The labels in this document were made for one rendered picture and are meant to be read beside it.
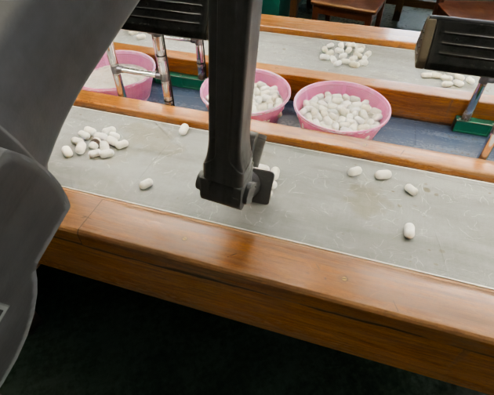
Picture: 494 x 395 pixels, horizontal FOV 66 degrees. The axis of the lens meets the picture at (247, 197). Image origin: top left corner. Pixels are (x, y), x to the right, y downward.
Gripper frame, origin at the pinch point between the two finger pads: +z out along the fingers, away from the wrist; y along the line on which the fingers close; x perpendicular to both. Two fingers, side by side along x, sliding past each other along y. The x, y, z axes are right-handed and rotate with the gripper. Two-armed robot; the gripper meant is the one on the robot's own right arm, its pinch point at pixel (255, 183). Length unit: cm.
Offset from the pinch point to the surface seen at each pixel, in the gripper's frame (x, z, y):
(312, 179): -2.9, 6.2, -11.9
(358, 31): -59, 68, -15
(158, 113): -12.7, 13.7, 32.5
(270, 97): -24.1, 30.9, 6.2
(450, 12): -118, 184, -68
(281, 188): 0.2, 2.6, -5.7
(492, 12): -124, 193, -94
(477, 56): -26.9, -16.3, -33.8
